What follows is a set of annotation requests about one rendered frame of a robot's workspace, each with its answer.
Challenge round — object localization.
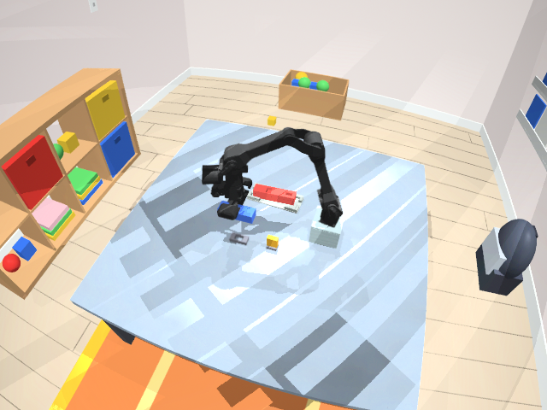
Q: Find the blue rectangular block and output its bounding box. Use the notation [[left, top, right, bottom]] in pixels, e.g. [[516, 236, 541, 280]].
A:
[[220, 201, 256, 224]]

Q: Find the orange-yellow rectangular block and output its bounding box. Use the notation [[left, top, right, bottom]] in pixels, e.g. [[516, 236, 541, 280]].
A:
[[267, 235, 279, 248]]

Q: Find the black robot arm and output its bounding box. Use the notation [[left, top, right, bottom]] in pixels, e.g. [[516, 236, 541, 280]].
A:
[[202, 127, 344, 228]]

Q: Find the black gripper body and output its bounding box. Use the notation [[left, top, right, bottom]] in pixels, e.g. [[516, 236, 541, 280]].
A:
[[217, 177, 252, 220]]

